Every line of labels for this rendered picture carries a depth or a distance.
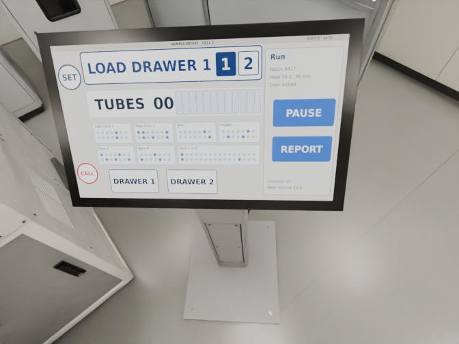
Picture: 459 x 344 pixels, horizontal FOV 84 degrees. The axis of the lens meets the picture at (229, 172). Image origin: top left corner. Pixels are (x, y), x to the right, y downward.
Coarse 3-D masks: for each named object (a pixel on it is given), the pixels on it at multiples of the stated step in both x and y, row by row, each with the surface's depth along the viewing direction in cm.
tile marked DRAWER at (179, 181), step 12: (168, 180) 47; (180, 180) 47; (192, 180) 47; (204, 180) 46; (216, 180) 46; (168, 192) 48; (180, 192) 48; (192, 192) 47; (204, 192) 47; (216, 192) 47
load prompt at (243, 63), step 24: (168, 48) 41; (192, 48) 40; (216, 48) 40; (240, 48) 40; (96, 72) 43; (120, 72) 42; (144, 72) 42; (168, 72) 42; (192, 72) 41; (216, 72) 41; (240, 72) 41
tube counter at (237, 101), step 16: (160, 96) 43; (176, 96) 43; (192, 96) 42; (208, 96) 42; (224, 96) 42; (240, 96) 42; (256, 96) 42; (160, 112) 44; (176, 112) 43; (192, 112) 43; (208, 112) 43; (224, 112) 43; (240, 112) 42; (256, 112) 42
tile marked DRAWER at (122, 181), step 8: (112, 176) 48; (120, 176) 48; (128, 176) 47; (136, 176) 47; (144, 176) 47; (152, 176) 47; (112, 184) 48; (120, 184) 48; (128, 184) 48; (136, 184) 48; (144, 184) 48; (152, 184) 48; (112, 192) 49; (120, 192) 49; (128, 192) 48; (136, 192) 48; (144, 192) 48; (152, 192) 48
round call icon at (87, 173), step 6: (78, 162) 48; (84, 162) 47; (90, 162) 47; (96, 162) 47; (78, 168) 48; (84, 168) 48; (90, 168) 48; (96, 168) 48; (78, 174) 48; (84, 174) 48; (90, 174) 48; (96, 174) 48; (78, 180) 49; (84, 180) 48; (90, 180) 48; (96, 180) 48
